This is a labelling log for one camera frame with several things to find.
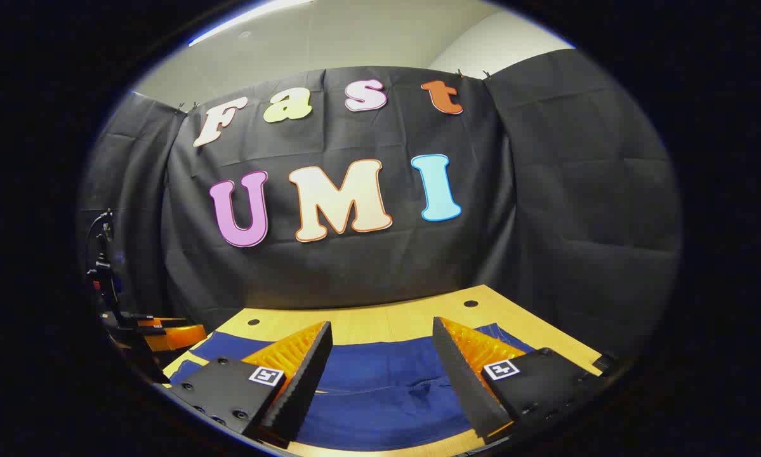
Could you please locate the blue denim jeans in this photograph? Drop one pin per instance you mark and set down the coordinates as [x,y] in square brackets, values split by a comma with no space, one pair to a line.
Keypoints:
[380,393]

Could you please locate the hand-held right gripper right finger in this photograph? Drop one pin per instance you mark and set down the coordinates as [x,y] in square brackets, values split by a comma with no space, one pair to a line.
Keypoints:
[466,387]

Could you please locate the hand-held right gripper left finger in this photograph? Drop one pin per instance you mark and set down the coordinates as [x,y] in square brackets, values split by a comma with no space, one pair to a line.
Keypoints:
[304,381]

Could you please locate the black backdrop cloth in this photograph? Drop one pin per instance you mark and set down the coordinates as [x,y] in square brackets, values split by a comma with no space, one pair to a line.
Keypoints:
[545,190]

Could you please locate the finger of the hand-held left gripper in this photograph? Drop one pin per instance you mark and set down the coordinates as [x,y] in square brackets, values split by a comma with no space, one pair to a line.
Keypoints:
[177,337]

